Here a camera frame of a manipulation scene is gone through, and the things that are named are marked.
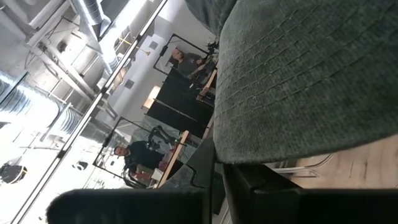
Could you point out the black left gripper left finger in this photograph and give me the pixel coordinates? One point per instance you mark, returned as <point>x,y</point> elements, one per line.
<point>202,174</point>

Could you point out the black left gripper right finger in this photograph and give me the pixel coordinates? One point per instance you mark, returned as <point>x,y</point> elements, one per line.
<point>242,180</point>

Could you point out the dark green denim cap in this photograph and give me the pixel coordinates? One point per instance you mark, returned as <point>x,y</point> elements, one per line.
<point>295,93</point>

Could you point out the black background robot arm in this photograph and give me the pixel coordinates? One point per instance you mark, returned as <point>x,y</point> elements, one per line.
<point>158,133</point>

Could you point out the wooden background desk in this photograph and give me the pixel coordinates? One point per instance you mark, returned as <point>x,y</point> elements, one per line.
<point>174,155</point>
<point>208,85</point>

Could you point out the clear plastic bin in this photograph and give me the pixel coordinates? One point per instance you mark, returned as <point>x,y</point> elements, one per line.
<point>295,170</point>

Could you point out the person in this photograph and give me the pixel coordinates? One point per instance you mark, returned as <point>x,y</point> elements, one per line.
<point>189,63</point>
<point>143,154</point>

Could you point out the black partition panel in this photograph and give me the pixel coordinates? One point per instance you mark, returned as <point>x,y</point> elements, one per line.
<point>180,105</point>

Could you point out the black round ceiling speaker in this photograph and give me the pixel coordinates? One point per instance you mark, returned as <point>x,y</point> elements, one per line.
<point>82,165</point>

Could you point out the yellow hanging pendant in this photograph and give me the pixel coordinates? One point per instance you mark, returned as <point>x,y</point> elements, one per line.
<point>146,53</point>

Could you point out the black background rig frame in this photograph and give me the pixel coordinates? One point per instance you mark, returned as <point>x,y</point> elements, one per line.
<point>164,50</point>
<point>108,141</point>

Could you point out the grey square wall vent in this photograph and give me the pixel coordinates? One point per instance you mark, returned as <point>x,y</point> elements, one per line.
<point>153,45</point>
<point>129,84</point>

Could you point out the overhead frame light bar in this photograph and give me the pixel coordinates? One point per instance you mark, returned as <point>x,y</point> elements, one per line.
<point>93,104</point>

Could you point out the silver corrugated ceiling duct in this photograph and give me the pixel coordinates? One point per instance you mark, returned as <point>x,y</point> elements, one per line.
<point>31,105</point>

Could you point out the silver spiral ceiling duct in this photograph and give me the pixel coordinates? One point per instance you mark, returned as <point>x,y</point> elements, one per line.
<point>90,12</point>

